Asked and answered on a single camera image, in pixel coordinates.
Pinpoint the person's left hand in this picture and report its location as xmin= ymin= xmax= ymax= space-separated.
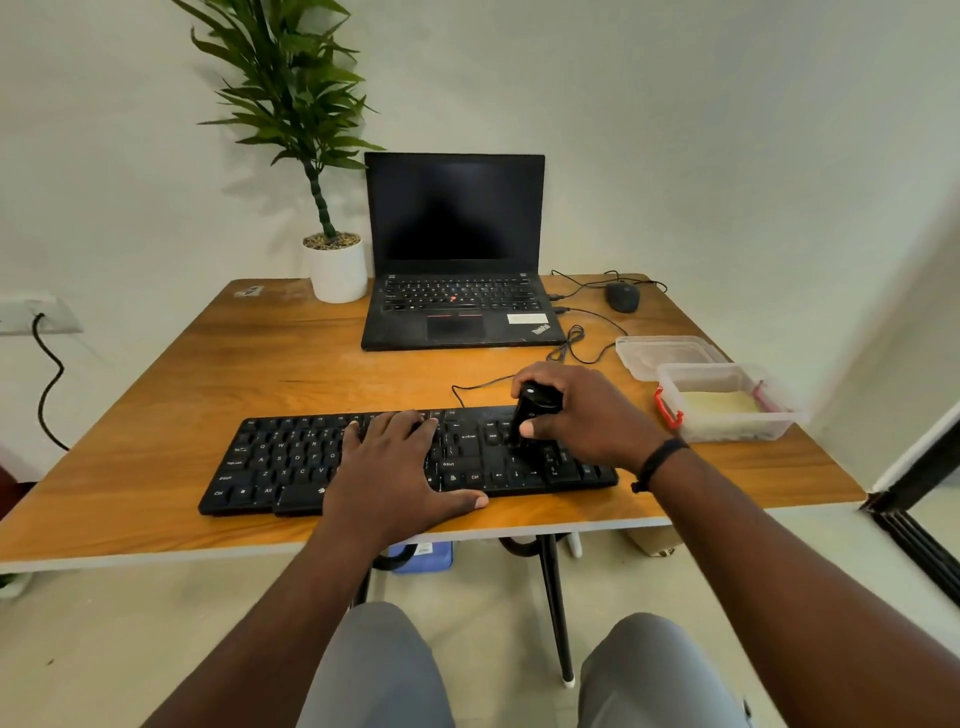
xmin=321 ymin=409 xmax=490 ymax=558

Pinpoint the person's right hand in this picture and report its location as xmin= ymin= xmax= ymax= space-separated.
xmin=511 ymin=362 xmax=674 ymax=475

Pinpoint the small black cleaning tool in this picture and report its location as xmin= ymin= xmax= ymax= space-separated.
xmin=509 ymin=381 xmax=564 ymax=451

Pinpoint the black computer keyboard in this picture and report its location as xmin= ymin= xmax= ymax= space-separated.
xmin=198 ymin=405 xmax=621 ymax=519

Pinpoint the person's left forearm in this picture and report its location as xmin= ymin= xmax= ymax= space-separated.
xmin=141 ymin=523 xmax=408 ymax=728

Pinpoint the person's right forearm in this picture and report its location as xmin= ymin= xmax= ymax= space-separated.
xmin=643 ymin=448 xmax=960 ymax=728

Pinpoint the blue box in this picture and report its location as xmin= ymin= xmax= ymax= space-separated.
xmin=387 ymin=540 xmax=455 ymax=576

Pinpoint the black wristband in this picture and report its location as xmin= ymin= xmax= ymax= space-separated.
xmin=630 ymin=437 xmax=690 ymax=495

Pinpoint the black table leg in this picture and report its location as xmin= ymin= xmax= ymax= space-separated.
xmin=537 ymin=533 xmax=577 ymax=690

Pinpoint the clear plastic lid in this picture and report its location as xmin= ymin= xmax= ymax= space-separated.
xmin=615 ymin=335 xmax=730 ymax=383

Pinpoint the cardboard box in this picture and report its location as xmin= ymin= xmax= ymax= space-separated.
xmin=625 ymin=524 xmax=684 ymax=558

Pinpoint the white plant pot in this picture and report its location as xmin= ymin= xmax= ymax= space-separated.
xmin=302 ymin=232 xmax=370 ymax=305

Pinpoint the pale yellow cloth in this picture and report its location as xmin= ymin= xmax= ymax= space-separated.
xmin=678 ymin=390 xmax=766 ymax=416

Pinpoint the black laptop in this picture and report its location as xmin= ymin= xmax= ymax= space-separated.
xmin=360 ymin=152 xmax=568 ymax=353

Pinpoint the person's left leg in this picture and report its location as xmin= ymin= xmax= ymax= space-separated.
xmin=296 ymin=601 xmax=457 ymax=728

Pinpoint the person's leg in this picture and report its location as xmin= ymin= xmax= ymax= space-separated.
xmin=296 ymin=601 xmax=457 ymax=728
xmin=576 ymin=612 xmax=754 ymax=728

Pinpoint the clear container with red clasps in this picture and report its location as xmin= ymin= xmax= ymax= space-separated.
xmin=653 ymin=363 xmax=802 ymax=444

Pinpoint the person's right leg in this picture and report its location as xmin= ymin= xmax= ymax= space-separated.
xmin=576 ymin=612 xmax=754 ymax=728

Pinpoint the green potted plant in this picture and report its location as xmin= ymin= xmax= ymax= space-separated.
xmin=171 ymin=0 xmax=387 ymax=243

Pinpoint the black keyboard cable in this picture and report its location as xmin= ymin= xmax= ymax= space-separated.
xmin=450 ymin=306 xmax=630 ymax=410

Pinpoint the black mouse cable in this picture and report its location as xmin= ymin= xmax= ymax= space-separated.
xmin=549 ymin=269 xmax=669 ymax=303

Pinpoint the black power cable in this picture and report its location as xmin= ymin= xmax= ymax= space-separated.
xmin=31 ymin=313 xmax=71 ymax=453

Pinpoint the white wall socket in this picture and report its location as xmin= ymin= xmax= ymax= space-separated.
xmin=0 ymin=294 xmax=84 ymax=336

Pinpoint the black door frame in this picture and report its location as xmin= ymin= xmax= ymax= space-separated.
xmin=860 ymin=418 xmax=960 ymax=609

